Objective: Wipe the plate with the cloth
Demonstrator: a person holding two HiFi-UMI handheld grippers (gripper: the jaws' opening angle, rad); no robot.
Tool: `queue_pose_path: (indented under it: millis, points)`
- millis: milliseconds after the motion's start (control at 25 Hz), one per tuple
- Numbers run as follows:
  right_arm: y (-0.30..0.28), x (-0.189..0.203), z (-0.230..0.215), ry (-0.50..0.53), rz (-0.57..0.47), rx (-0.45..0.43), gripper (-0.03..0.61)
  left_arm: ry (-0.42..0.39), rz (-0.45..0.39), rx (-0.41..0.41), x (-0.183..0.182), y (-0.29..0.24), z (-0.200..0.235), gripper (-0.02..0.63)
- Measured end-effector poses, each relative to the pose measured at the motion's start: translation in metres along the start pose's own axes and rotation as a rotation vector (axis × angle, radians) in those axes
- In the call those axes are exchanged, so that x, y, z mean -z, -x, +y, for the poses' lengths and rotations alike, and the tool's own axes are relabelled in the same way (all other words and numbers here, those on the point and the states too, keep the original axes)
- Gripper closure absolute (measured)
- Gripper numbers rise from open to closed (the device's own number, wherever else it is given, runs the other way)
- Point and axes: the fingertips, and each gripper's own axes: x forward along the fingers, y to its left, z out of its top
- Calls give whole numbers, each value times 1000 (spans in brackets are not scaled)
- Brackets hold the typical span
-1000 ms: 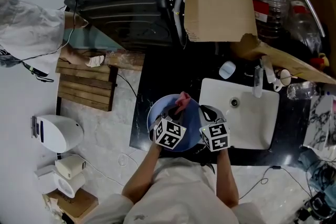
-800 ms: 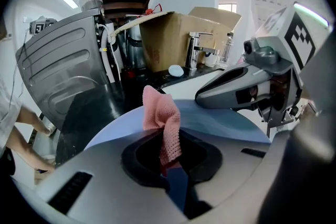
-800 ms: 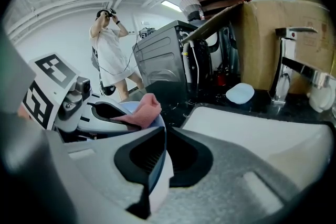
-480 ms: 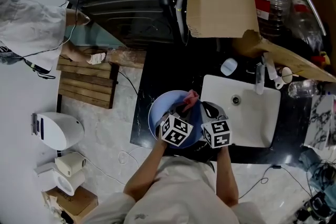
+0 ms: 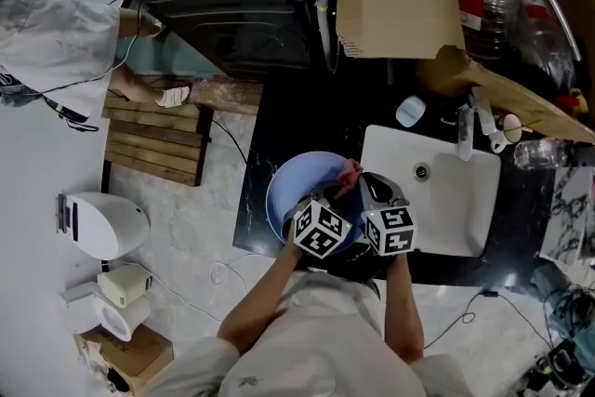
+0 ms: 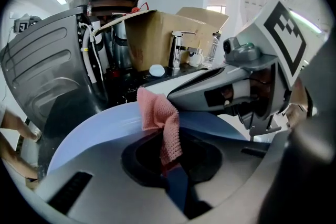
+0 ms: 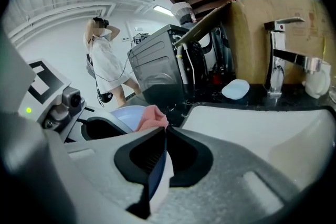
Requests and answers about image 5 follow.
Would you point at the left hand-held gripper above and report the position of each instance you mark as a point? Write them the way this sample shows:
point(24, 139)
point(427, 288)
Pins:
point(321, 228)

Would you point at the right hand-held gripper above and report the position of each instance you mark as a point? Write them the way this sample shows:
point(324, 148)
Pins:
point(390, 230)

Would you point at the pink sponge cloth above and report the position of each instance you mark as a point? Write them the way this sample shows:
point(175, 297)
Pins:
point(349, 176)

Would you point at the light blue plate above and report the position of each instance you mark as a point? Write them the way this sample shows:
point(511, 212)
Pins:
point(297, 181)

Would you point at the person's left forearm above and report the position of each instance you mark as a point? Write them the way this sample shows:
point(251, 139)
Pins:
point(260, 302)

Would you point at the person's right forearm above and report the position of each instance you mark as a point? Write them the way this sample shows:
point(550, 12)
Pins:
point(402, 311)

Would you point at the white rectangular sink basin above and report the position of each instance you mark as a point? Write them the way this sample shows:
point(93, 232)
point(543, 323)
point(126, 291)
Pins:
point(446, 209)

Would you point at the black marble vanity table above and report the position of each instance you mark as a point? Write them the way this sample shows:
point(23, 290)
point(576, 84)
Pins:
point(325, 116)

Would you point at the pale blue oval soap dish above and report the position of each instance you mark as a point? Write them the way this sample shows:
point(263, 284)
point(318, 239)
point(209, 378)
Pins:
point(410, 111)

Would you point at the white mug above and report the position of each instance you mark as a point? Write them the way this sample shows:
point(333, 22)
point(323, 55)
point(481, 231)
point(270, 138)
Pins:
point(509, 130)

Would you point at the raw wooden ledge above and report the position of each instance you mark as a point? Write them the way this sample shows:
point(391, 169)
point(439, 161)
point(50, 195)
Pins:
point(232, 95)

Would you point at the person's beige shirt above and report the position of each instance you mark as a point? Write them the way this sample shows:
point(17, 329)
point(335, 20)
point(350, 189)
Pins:
point(316, 348)

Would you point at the small clear plastic bottle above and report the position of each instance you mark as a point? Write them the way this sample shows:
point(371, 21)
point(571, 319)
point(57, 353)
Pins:
point(541, 153)

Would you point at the slatted wooden step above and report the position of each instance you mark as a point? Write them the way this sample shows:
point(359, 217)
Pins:
point(153, 139)

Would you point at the marble patterned cabinet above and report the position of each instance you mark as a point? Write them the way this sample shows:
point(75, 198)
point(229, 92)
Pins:
point(569, 214)

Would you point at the yellow and red toy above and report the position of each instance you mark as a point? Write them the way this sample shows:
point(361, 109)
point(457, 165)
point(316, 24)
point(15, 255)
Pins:
point(571, 103)

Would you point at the crushed clear plastic bottle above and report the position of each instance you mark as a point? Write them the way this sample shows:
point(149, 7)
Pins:
point(548, 46)

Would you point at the beige small box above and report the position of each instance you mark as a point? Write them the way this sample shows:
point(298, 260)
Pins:
point(123, 286)

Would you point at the white rounded appliance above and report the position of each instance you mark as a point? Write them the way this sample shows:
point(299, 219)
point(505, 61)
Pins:
point(107, 225)

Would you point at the brown cardboard box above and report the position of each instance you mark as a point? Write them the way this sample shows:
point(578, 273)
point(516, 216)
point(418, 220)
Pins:
point(135, 353)

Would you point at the white toilet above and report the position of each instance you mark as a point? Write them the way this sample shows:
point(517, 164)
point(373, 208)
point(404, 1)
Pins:
point(88, 311)

